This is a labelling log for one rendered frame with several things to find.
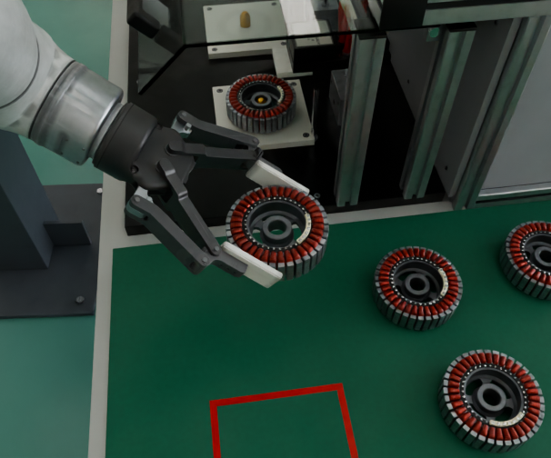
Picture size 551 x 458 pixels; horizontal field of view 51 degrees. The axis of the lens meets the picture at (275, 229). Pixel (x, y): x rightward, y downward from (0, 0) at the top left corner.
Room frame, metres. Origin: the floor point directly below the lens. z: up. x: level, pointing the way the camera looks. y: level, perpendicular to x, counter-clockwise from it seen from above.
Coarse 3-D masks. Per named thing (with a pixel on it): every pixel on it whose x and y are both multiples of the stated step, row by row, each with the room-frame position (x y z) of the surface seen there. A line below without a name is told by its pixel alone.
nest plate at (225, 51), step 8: (280, 40) 0.92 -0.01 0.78; (208, 48) 0.90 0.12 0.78; (216, 48) 0.90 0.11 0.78; (224, 48) 0.90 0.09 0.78; (232, 48) 0.90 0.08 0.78; (240, 48) 0.90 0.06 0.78; (248, 48) 0.90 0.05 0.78; (256, 48) 0.90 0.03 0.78; (264, 48) 0.90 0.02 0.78; (272, 48) 0.90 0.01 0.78; (216, 56) 0.88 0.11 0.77; (224, 56) 0.88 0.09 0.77; (232, 56) 0.89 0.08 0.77
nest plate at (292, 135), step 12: (216, 96) 0.76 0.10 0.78; (300, 96) 0.76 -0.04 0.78; (216, 108) 0.73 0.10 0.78; (300, 108) 0.73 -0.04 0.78; (216, 120) 0.70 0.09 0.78; (228, 120) 0.70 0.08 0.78; (300, 120) 0.70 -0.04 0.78; (240, 132) 0.68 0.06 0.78; (276, 132) 0.68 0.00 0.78; (288, 132) 0.68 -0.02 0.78; (300, 132) 0.68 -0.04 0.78; (264, 144) 0.65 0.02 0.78; (276, 144) 0.65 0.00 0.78; (288, 144) 0.65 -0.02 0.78; (300, 144) 0.66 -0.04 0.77; (312, 144) 0.66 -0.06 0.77
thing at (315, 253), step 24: (264, 192) 0.43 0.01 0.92; (288, 192) 0.43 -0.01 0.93; (240, 216) 0.39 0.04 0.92; (264, 216) 0.41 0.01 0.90; (288, 216) 0.41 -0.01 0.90; (312, 216) 0.39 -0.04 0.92; (240, 240) 0.36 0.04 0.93; (264, 240) 0.38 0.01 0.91; (288, 240) 0.37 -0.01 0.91; (312, 240) 0.36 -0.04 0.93; (288, 264) 0.33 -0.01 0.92; (312, 264) 0.34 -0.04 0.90
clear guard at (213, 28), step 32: (160, 0) 0.63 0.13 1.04; (192, 0) 0.58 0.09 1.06; (224, 0) 0.58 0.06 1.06; (256, 0) 0.58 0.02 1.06; (288, 0) 0.58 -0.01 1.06; (320, 0) 0.58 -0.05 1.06; (352, 0) 0.58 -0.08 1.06; (160, 32) 0.56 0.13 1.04; (192, 32) 0.53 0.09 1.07; (224, 32) 0.53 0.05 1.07; (256, 32) 0.53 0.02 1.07; (288, 32) 0.53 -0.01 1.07; (320, 32) 0.53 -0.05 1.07; (352, 32) 0.53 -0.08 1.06; (160, 64) 0.51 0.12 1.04
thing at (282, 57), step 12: (324, 36) 0.73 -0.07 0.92; (336, 36) 0.76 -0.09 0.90; (276, 48) 0.76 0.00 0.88; (288, 48) 0.74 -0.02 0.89; (300, 48) 0.70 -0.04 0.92; (312, 48) 0.70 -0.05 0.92; (324, 48) 0.70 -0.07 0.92; (336, 48) 0.71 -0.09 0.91; (276, 60) 0.73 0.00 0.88; (288, 60) 0.73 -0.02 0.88; (300, 60) 0.70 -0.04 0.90; (312, 60) 0.70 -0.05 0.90; (324, 60) 0.70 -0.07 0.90; (336, 60) 0.70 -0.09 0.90; (348, 60) 0.71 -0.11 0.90; (384, 60) 0.71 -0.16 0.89; (276, 72) 0.70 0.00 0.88; (288, 72) 0.70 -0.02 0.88; (300, 72) 0.70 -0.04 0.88; (312, 72) 0.70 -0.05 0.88
